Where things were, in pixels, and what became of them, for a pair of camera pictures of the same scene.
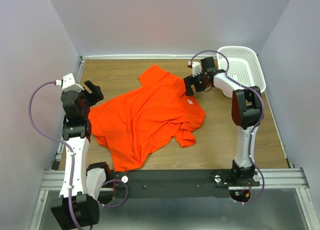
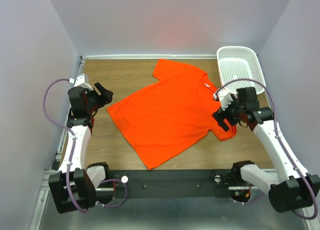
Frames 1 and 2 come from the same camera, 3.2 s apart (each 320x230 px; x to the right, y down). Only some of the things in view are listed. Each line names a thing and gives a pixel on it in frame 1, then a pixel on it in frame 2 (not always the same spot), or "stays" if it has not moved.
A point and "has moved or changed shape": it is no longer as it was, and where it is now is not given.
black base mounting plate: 177,183 stays
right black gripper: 189,80 -> 219,116
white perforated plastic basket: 245,68 stays
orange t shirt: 134,122 has moved or changed shape
